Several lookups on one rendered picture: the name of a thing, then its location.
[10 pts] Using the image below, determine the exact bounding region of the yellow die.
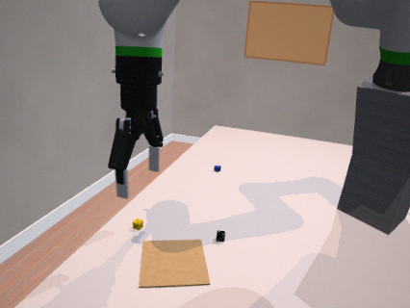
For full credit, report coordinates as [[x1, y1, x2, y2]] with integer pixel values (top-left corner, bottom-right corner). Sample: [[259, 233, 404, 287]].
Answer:
[[133, 218, 143, 230]]

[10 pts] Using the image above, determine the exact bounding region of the black die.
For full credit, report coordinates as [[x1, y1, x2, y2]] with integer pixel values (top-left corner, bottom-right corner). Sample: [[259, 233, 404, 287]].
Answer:
[[217, 231, 225, 242]]

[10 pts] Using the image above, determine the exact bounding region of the tan square mat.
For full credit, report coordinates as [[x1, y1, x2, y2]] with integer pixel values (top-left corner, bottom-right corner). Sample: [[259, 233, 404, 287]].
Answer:
[[139, 240, 210, 288]]

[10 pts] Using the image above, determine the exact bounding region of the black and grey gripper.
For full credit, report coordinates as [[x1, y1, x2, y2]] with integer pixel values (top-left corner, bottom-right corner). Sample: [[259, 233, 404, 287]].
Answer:
[[108, 85, 164, 199]]

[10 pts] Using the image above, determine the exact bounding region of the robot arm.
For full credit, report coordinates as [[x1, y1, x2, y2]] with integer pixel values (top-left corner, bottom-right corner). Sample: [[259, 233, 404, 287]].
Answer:
[[98, 0, 410, 92]]

